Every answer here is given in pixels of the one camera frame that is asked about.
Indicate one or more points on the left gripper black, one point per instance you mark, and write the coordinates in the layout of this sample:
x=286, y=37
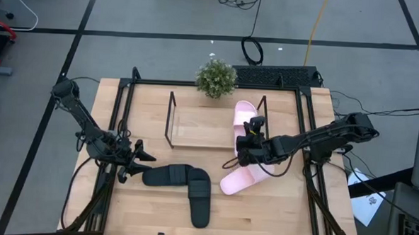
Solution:
x=129, y=158

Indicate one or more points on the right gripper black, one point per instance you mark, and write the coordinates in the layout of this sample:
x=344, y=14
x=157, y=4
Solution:
x=254, y=149

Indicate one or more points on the black rubber slide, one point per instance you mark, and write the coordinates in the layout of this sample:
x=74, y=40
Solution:
x=161, y=175
x=199, y=209

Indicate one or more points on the pink rubber slide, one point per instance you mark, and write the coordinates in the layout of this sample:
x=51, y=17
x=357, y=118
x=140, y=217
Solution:
x=243, y=113
x=238, y=180

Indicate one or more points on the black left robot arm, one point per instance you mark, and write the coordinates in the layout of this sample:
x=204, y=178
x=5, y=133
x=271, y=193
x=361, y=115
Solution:
x=82, y=115

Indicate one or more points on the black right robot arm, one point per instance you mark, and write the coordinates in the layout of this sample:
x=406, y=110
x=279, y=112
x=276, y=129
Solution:
x=329, y=133

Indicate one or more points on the black perforated metal box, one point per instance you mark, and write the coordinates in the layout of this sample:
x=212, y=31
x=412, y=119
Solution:
x=275, y=76

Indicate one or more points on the small green potted plant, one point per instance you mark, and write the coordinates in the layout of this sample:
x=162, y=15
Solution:
x=216, y=79

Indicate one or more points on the white paper sheet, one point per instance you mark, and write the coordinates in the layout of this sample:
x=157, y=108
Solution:
x=366, y=207

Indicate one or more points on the black desk edge bar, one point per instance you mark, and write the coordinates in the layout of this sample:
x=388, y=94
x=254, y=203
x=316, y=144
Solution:
x=380, y=182

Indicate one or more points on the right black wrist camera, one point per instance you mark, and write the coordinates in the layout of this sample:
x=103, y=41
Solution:
x=255, y=123

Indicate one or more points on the black metal rig frame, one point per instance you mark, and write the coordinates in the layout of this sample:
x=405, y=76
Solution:
x=161, y=82

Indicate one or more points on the red metal cart frame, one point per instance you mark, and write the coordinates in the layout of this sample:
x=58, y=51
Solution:
x=1, y=24

